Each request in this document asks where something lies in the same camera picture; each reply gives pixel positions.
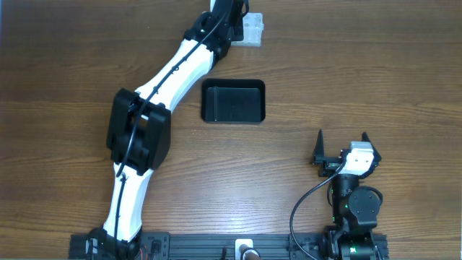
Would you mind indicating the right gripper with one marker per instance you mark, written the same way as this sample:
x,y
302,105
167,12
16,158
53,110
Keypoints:
x,y
329,166

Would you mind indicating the clear test tube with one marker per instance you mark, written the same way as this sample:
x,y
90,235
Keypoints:
x,y
215,104

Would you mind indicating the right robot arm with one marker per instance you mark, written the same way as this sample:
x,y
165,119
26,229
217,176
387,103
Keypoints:
x,y
361,206

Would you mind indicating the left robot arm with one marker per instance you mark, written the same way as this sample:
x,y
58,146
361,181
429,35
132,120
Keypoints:
x,y
180,72

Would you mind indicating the black tray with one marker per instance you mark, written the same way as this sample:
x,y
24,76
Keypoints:
x,y
238,104

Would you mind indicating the mounting rail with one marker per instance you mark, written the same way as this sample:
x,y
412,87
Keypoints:
x,y
202,247

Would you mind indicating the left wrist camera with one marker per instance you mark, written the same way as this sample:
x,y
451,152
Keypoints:
x,y
213,4

